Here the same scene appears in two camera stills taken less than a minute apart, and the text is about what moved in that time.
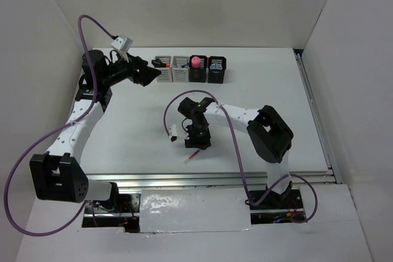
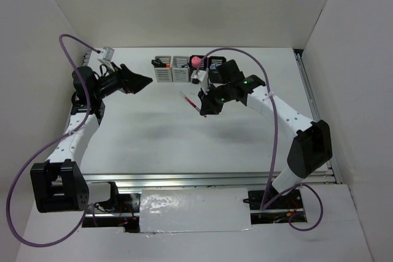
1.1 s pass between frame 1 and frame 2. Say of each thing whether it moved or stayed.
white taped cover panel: stayed
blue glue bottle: stayed
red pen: moved
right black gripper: moved
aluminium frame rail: stayed
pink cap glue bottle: stayed
